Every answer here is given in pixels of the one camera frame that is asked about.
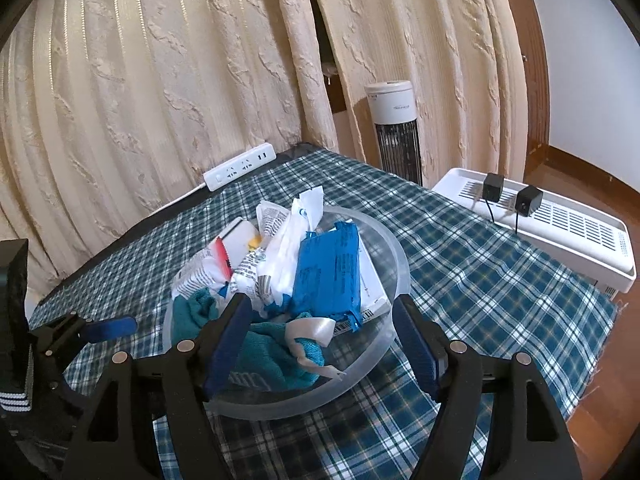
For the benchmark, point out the small white sponge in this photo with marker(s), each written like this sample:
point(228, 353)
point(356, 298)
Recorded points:
point(240, 235)

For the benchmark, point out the white flat appliance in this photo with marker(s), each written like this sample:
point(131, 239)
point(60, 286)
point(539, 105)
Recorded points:
point(575, 240)

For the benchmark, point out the white medicine box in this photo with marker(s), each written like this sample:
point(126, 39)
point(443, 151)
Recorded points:
point(372, 290)

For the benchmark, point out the white power strip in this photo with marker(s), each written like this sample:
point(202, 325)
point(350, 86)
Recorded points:
point(240, 165)

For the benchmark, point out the beige patterned curtain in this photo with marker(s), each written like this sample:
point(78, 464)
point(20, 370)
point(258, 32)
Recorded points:
point(425, 25)
point(150, 85)

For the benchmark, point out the plaid tablecloth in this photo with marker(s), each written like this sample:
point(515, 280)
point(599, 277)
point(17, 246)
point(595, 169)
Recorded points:
point(475, 285)

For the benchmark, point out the black power adapter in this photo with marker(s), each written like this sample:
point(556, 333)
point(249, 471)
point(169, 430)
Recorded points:
point(529, 201)
point(494, 187)

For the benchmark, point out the blue towel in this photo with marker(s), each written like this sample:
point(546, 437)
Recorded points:
point(265, 355)

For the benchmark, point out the blue wipes packet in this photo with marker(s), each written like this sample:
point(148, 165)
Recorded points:
point(325, 275)

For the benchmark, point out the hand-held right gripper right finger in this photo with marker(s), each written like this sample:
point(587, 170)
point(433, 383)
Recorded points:
point(415, 350)

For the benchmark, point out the white tower fan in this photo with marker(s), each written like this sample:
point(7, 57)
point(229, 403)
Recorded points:
point(392, 105)

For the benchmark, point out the cotton swab bag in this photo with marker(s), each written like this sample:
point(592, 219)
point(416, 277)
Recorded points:
point(285, 260)

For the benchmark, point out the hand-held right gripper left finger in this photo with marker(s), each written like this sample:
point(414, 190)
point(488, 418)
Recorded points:
point(227, 345)

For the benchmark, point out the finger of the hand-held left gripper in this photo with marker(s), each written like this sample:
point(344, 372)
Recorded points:
point(112, 327)

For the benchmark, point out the wooden door frame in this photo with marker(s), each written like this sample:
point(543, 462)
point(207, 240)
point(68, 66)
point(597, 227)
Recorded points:
point(532, 60)

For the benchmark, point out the clear plastic bowl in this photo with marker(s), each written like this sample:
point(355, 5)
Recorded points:
point(390, 270)

